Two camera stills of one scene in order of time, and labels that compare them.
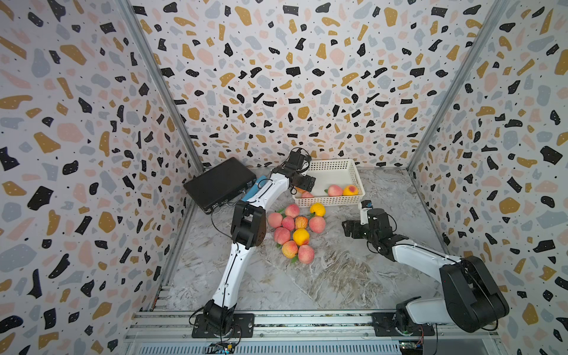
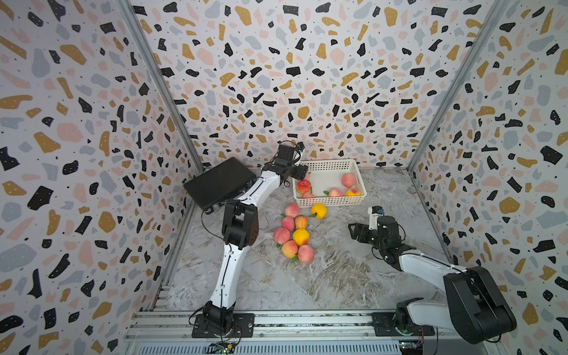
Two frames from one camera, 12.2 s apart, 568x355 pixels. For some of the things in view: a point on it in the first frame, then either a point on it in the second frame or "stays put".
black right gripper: x=349 y=223 stays put
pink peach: x=292 y=210 stays put
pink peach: x=317 y=224 to x=348 y=180
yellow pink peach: x=350 y=190 stays put
